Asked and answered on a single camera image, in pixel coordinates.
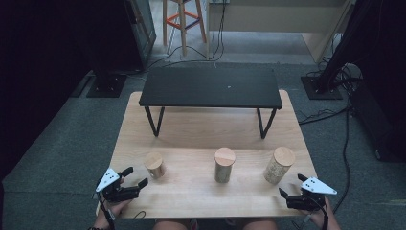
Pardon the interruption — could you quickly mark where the person's left hand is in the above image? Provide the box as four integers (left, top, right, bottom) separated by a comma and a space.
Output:
95, 197, 132, 223

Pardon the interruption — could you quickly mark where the tall jar with wooden lid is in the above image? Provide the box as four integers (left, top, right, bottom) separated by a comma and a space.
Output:
263, 146, 297, 186

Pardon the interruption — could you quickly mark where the wooden cylinder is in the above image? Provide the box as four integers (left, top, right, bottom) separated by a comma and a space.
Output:
214, 147, 237, 184

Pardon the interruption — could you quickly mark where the person's right leg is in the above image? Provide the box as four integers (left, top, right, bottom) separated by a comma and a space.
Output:
241, 218, 280, 230

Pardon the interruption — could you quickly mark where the hand-held gripper cable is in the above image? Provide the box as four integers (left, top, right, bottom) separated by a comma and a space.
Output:
96, 191, 147, 230
291, 196, 330, 230

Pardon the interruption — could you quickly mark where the person's right hand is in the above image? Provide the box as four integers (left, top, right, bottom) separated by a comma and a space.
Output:
303, 195, 335, 225

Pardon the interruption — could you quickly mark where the person's leg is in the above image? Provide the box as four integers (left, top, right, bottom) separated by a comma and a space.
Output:
152, 218, 192, 230
241, 218, 280, 230

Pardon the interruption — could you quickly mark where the black shelf with metal legs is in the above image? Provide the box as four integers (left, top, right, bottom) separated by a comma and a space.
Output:
138, 66, 283, 140

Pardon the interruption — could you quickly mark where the wooden stool with orange braces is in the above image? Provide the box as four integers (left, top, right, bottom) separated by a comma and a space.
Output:
162, 0, 208, 58

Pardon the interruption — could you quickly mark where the long black floor cable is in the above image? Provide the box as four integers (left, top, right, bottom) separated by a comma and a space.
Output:
297, 106, 353, 215

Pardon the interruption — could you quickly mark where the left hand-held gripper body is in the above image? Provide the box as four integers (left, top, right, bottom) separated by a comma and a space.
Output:
95, 168, 142, 203

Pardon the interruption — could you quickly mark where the black stand with square base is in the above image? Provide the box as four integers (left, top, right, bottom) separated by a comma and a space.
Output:
300, 0, 372, 101
85, 57, 128, 99

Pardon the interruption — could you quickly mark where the black equipment box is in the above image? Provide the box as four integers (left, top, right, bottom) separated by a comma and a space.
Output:
349, 81, 406, 163

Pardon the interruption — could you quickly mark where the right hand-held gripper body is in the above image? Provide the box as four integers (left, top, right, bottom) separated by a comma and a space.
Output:
286, 176, 339, 212

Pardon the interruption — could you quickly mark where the person's left leg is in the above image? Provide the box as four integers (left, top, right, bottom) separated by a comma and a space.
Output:
152, 218, 192, 230

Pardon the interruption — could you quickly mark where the hanging black cable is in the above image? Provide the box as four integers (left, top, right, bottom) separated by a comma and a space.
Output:
209, 0, 228, 62

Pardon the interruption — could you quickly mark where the right hand-held gripper cable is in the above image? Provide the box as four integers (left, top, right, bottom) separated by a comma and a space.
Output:
291, 196, 330, 230

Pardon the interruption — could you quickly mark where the left hand-held gripper cable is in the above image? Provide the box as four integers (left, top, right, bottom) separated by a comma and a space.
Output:
96, 191, 147, 230

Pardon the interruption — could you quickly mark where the dark glass cabinet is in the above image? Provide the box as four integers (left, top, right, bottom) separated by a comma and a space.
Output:
123, 0, 158, 70

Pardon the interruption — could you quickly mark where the short jar with wooden lid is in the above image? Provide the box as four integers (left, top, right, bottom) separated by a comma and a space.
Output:
143, 151, 167, 180

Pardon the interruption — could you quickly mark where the beige desk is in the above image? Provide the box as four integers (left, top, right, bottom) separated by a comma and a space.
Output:
205, 0, 355, 64

